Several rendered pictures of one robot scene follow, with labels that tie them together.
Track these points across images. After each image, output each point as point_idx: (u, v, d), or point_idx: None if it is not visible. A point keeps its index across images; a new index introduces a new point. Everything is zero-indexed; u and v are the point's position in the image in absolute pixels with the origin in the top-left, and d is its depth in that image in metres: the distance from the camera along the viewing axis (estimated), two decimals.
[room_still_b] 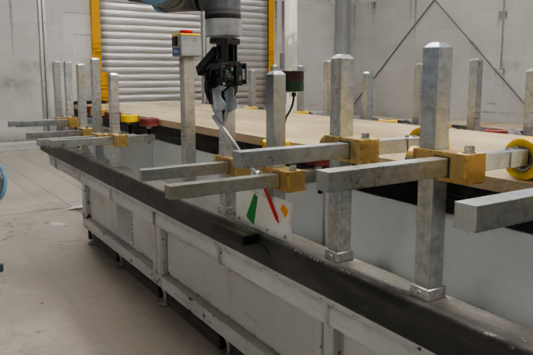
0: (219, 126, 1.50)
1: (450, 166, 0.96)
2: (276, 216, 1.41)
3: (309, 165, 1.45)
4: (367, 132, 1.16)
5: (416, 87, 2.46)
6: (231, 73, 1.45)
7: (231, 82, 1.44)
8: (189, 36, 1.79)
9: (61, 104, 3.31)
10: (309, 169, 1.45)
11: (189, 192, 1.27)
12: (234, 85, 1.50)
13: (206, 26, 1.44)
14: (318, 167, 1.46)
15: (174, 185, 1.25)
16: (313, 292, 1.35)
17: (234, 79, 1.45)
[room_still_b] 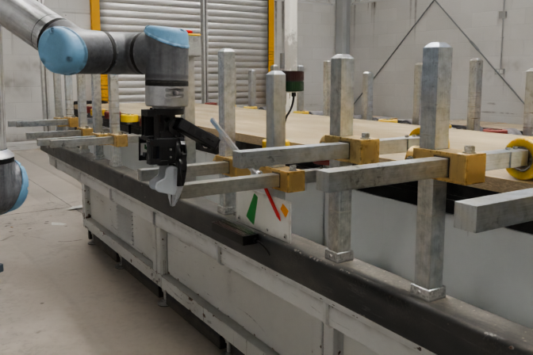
0: (217, 129, 1.51)
1: (450, 166, 0.96)
2: (278, 214, 1.40)
3: (317, 164, 1.46)
4: (367, 132, 1.16)
5: (416, 87, 2.46)
6: None
7: (147, 160, 1.22)
8: (189, 36, 1.79)
9: (61, 104, 3.31)
10: (317, 169, 1.46)
11: (199, 191, 1.28)
12: (178, 165, 1.22)
13: None
14: (326, 166, 1.48)
15: (185, 185, 1.26)
16: (313, 292, 1.35)
17: None
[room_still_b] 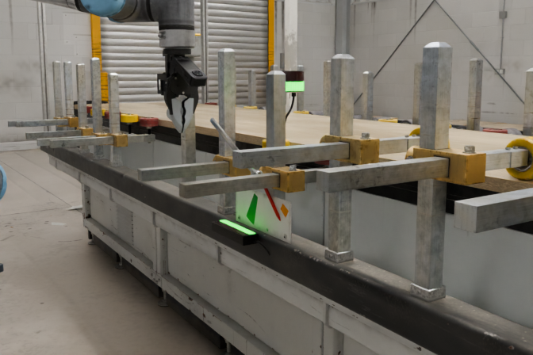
0: (217, 129, 1.51)
1: (450, 166, 0.96)
2: (278, 214, 1.40)
3: (319, 164, 1.46)
4: (367, 132, 1.16)
5: (416, 87, 2.46)
6: None
7: None
8: None
9: (61, 104, 3.31)
10: (320, 169, 1.47)
11: (203, 190, 1.28)
12: (167, 97, 1.47)
13: None
14: (327, 166, 1.48)
15: (189, 184, 1.26)
16: (313, 292, 1.35)
17: None
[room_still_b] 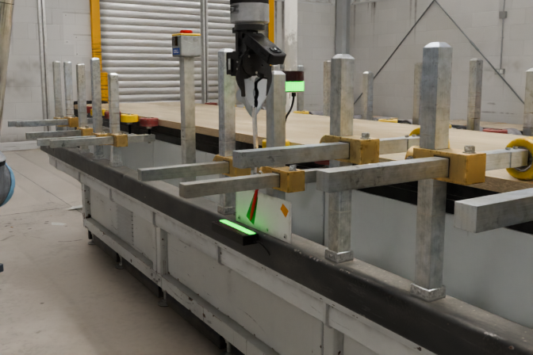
0: (252, 119, 1.36)
1: (450, 166, 0.96)
2: (251, 215, 1.51)
3: (319, 164, 1.46)
4: (367, 132, 1.16)
5: (416, 87, 2.46)
6: None
7: None
8: (189, 36, 1.79)
9: (61, 104, 3.31)
10: (320, 169, 1.47)
11: (203, 190, 1.28)
12: (239, 77, 1.34)
13: None
14: (327, 166, 1.48)
15: (189, 184, 1.26)
16: (313, 292, 1.35)
17: None
